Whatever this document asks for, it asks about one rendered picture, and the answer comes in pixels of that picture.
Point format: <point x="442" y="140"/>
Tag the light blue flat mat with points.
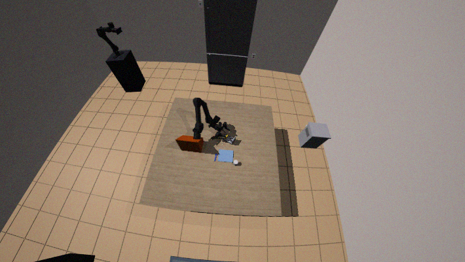
<point x="225" y="156"/>

